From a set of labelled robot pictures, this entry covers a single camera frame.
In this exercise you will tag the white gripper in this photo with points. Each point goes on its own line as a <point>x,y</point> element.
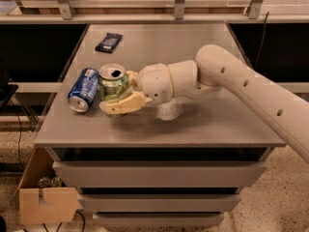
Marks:
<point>154,81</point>

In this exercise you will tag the green soda can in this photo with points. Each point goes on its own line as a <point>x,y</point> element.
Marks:
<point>112,82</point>

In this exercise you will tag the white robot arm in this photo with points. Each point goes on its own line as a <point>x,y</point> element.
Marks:
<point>213,68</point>

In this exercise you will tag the blue pepsi can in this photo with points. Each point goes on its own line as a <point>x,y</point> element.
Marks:
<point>84,90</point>

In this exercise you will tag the dark blue snack packet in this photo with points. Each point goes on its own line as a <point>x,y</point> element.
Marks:
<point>109,43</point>

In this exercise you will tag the grey drawer cabinet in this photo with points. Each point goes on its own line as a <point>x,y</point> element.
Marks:
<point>142,171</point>

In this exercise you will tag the cardboard box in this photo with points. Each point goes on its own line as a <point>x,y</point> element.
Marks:
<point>39,202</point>

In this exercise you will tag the metal shelf frame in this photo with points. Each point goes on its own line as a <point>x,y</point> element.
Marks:
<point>154,11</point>

